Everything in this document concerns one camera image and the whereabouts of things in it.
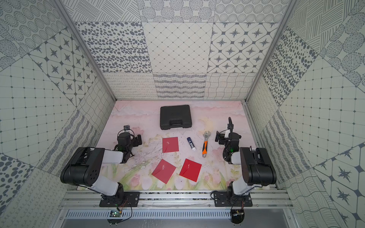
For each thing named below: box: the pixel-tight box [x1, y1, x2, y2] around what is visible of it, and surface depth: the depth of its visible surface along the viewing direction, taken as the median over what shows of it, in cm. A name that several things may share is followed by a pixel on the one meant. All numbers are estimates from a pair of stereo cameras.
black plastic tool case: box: [160, 104, 193, 130], surface depth 106 cm
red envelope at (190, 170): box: [179, 158, 202, 182], surface depth 86 cm
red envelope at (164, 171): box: [151, 158, 177, 185], surface depth 87 cm
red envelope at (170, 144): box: [162, 136, 180, 154], surface depth 97 cm
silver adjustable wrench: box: [201, 130, 212, 158], surface depth 95 cm
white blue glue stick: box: [186, 136, 197, 152], surface depth 95 cm
